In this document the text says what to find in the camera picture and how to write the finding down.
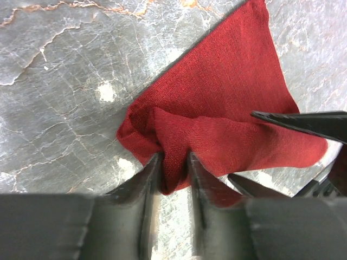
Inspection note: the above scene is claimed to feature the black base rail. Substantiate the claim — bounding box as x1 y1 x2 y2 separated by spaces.
295 161 346 198

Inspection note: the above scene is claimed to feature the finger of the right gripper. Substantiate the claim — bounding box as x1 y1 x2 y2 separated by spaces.
228 174 288 198
251 110 346 144

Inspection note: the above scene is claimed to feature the red cloth napkin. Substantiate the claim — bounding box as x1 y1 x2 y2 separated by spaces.
117 1 327 194

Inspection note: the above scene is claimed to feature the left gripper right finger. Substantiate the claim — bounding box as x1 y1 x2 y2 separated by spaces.
187 153 346 259

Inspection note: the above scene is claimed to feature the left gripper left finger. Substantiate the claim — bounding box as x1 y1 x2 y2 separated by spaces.
1 153 162 259

